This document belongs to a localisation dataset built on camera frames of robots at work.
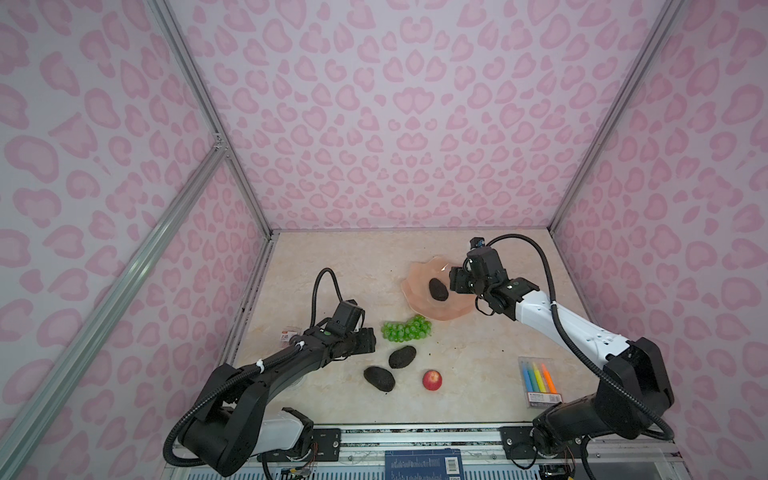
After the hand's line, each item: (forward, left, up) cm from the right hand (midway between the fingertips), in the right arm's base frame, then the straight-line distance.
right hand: (461, 271), depth 86 cm
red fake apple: (-26, +9, -14) cm, 31 cm away
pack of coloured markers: (-25, -21, -17) cm, 37 cm away
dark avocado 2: (-20, +17, -14) cm, 30 cm away
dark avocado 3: (-26, +22, -13) cm, 37 cm away
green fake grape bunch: (-11, +13, -13) cm, 21 cm away
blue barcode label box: (-45, +9, -16) cm, 48 cm away
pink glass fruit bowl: (+3, +12, -16) cm, 21 cm away
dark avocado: (+3, +5, -16) cm, 17 cm away
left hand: (-15, +26, -13) cm, 33 cm away
